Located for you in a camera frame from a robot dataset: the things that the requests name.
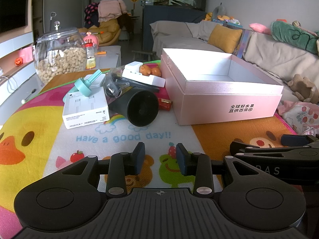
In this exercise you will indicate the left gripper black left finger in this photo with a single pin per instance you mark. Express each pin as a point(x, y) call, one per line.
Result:
point(121, 165)

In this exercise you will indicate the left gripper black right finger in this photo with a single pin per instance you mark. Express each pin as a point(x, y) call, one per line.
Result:
point(197, 165)

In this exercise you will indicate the black cylindrical cup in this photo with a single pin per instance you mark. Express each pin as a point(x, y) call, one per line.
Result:
point(137, 105)

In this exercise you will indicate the small red box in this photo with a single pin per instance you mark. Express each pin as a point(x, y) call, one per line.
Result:
point(164, 104)

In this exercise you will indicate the white product box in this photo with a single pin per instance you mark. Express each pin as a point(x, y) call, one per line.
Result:
point(80, 110)

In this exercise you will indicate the clear plastic bag with items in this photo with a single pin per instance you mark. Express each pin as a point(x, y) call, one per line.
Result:
point(114, 85)

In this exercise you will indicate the teal handheld fan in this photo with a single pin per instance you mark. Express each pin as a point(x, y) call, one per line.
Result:
point(83, 85)

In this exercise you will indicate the white long charger box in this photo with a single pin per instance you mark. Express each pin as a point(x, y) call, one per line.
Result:
point(131, 71)

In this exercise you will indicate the brown dog figurine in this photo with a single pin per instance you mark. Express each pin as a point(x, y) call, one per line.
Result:
point(147, 71)

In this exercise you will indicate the pink floral blanket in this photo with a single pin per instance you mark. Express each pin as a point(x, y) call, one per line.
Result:
point(302, 117)

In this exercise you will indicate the pink open gift box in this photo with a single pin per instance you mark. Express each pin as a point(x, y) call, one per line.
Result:
point(211, 87)

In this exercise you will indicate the brown teddy bear plush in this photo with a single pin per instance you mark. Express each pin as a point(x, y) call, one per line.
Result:
point(304, 89)

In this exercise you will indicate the colourful cartoon play mat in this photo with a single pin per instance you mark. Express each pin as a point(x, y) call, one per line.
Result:
point(36, 143)

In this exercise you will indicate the white low coffee table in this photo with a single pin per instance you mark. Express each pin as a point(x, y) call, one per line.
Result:
point(108, 57)

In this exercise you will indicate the small red-lid jar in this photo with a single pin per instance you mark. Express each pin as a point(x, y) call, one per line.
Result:
point(91, 50)

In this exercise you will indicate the beige covered sofa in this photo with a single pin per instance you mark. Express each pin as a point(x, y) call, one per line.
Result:
point(277, 59)

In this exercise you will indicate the yellow cushion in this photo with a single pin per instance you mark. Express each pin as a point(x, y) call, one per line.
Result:
point(225, 38)

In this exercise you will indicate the glass jar of peanuts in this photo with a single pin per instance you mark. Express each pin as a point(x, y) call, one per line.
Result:
point(58, 52)

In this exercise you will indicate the yellow beanbag chair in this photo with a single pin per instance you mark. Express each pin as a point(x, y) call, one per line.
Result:
point(107, 32)

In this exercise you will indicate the green plush pillow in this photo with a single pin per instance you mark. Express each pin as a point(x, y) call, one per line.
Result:
point(290, 34)

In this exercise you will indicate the orange pumpkin ornament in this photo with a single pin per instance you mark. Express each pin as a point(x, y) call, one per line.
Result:
point(18, 61)

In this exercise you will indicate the pink plush toy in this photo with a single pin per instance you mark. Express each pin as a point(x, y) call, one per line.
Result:
point(260, 28)

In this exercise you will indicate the pink clothes pile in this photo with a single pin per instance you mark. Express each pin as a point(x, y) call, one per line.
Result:
point(111, 9)

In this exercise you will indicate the black television screen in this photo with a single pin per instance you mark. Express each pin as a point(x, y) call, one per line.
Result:
point(14, 14)

